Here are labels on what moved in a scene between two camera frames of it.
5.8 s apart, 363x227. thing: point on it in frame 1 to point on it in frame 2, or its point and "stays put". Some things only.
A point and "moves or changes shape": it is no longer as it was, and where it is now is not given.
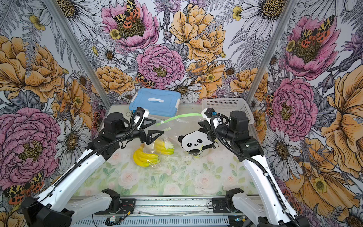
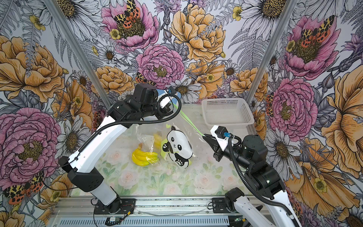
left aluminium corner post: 57,14 stays put
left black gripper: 142,137 to 163,111
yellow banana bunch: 198,156 to 177,149
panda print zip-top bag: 184,135 moves or changes shape
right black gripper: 211,136 to 218,154
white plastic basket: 225,106 stays put
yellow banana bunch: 143,159 stays put
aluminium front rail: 163,212 stays put
